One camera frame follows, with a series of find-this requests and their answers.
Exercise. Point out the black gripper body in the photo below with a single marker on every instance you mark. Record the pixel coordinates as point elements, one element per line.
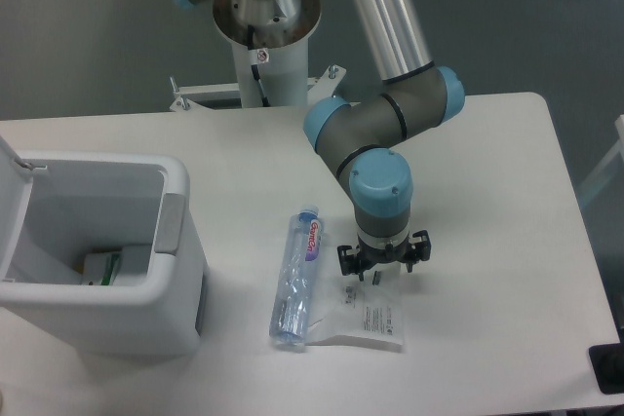
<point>370,255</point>

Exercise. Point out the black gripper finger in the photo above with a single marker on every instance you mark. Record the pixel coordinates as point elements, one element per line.
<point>352,261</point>
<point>418,249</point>

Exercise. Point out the clear plastic bag with labels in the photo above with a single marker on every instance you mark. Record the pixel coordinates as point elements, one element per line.
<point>347,311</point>

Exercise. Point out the crushed clear plastic bottle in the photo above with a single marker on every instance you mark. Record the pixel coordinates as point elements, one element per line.
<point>293,299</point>

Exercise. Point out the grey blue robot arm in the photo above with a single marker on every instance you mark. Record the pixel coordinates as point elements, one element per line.
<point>355,141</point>

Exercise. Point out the white trash can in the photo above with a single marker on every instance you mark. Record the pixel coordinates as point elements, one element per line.
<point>101,251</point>

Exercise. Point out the black device at table edge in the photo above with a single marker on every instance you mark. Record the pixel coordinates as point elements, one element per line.
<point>607,363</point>

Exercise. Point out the green white carton in bin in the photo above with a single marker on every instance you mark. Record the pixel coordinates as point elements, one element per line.
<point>101,268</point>

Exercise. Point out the white frame at right edge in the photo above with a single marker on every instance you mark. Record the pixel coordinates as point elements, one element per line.
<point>604,171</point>

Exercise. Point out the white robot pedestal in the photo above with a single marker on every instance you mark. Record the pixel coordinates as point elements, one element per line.
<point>269,44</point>

